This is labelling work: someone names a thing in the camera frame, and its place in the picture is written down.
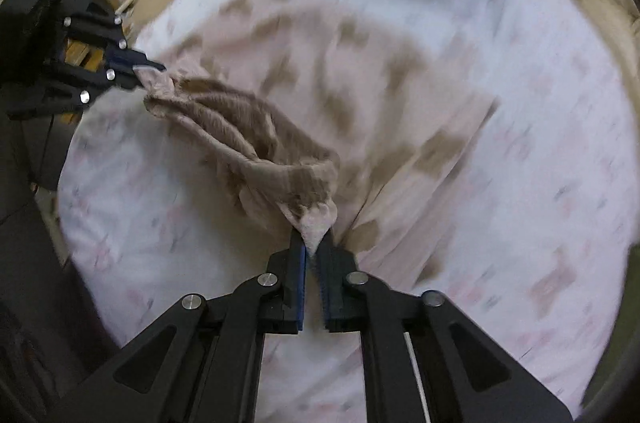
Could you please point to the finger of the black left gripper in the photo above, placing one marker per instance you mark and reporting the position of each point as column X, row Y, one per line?
column 95, row 28
column 71, row 88

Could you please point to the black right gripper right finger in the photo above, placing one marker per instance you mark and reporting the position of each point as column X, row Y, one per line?
column 423, row 359

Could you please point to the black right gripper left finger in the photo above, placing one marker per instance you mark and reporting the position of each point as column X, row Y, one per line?
column 200, row 360

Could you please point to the pink pants with brown patches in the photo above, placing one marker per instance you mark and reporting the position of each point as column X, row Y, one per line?
column 317, row 118

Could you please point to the white floral bed sheet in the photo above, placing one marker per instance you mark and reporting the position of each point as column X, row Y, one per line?
column 547, row 208

